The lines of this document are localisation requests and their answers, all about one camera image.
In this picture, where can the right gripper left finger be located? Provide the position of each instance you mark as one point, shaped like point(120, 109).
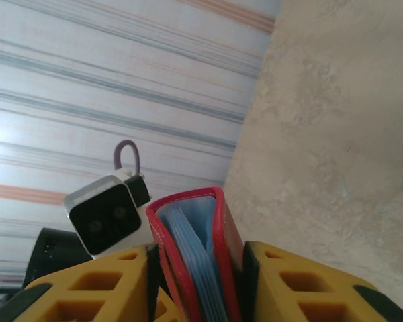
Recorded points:
point(137, 278)

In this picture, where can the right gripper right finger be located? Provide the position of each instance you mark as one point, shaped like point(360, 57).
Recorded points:
point(262, 285)

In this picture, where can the red card holder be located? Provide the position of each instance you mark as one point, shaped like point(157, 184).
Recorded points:
point(205, 268)

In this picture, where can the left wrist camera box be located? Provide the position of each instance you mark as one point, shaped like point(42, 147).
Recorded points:
point(104, 218)

